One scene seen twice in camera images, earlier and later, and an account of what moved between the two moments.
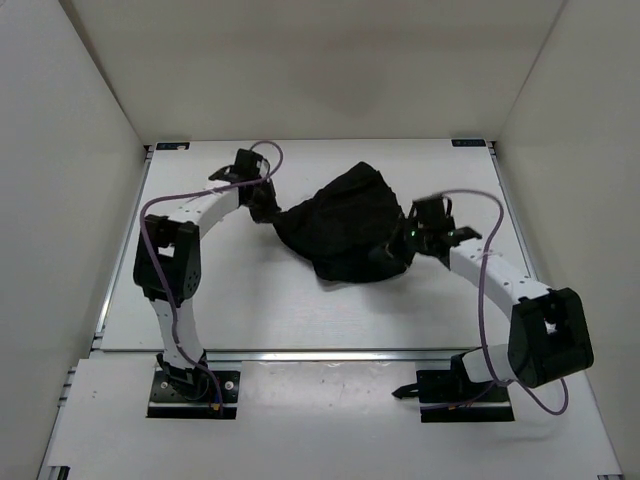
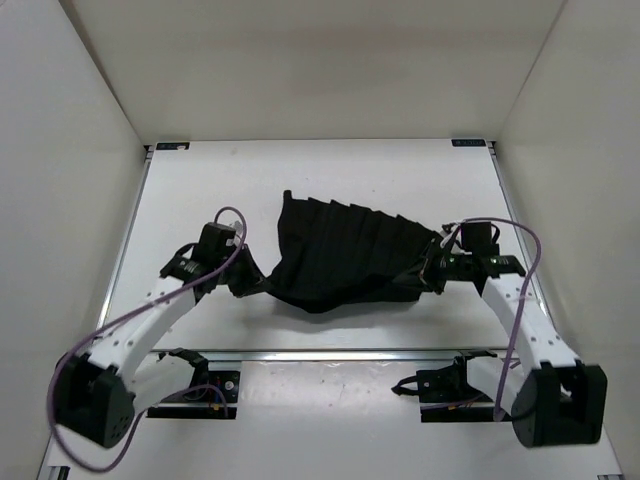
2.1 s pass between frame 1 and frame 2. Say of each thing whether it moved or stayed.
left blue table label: stayed
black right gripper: moved
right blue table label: stayed
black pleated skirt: moved
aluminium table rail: stayed
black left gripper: moved
